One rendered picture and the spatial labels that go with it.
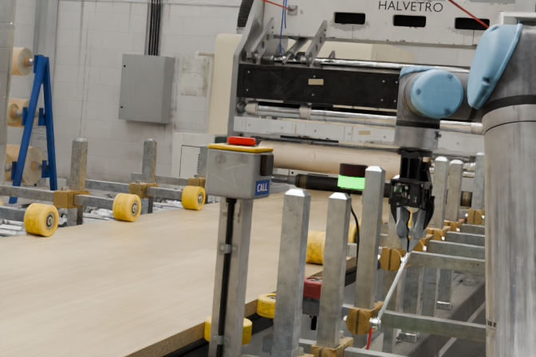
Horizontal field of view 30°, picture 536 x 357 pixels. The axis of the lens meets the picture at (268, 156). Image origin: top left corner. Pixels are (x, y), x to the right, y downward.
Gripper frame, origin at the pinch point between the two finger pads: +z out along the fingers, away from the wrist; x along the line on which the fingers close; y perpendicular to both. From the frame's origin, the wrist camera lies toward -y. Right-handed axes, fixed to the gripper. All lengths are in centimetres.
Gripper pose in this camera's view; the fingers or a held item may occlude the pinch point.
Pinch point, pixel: (409, 244)
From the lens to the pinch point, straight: 210.0
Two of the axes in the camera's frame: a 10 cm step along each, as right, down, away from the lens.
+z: -0.8, 10.0, 0.5
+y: -3.5, 0.2, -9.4
